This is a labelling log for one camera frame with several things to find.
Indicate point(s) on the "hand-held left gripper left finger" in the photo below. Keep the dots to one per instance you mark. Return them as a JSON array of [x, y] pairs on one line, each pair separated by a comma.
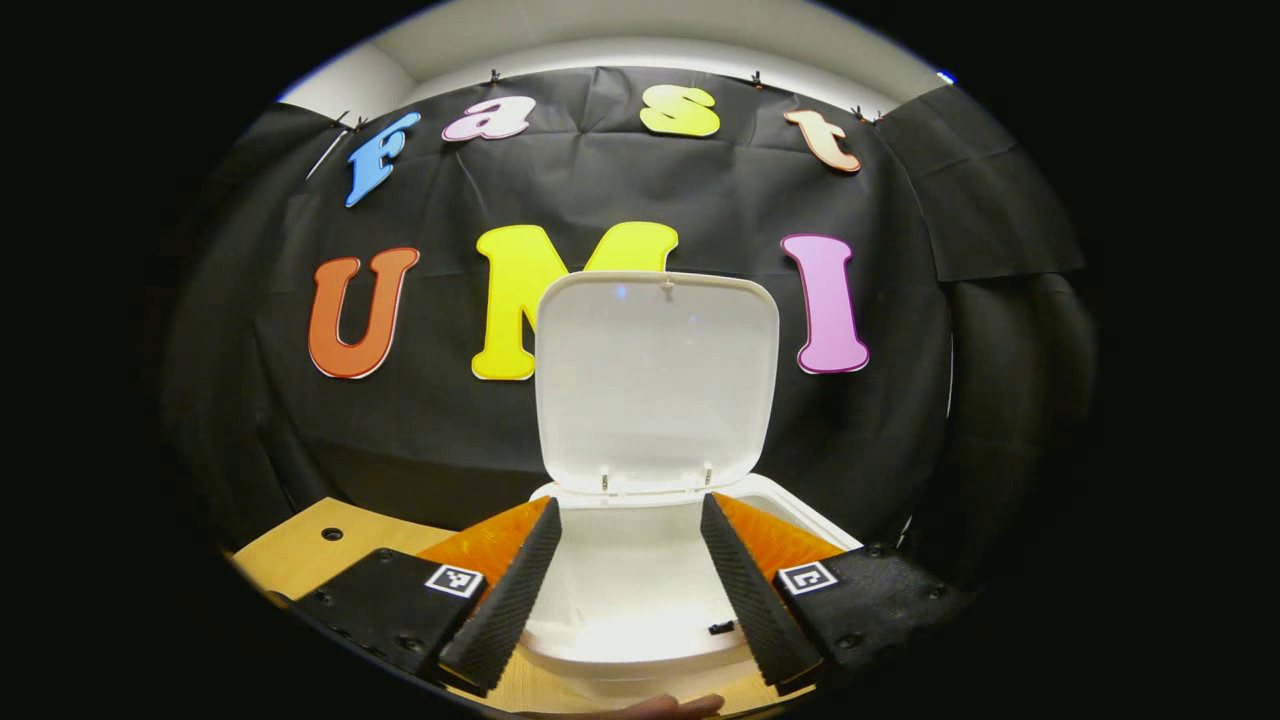
[[505, 600]]

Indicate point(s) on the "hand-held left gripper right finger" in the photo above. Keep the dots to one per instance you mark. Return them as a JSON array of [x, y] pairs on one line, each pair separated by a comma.
[[755, 600]]

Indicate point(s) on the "white desktop garbage bin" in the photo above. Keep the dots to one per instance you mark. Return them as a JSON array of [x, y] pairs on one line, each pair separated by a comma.
[[650, 400]]

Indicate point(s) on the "wooden desktop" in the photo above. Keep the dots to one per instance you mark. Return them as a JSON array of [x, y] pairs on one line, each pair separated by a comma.
[[300, 550]]

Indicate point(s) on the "black backdrop cloth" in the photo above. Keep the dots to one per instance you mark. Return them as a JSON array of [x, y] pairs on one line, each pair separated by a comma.
[[450, 440]]

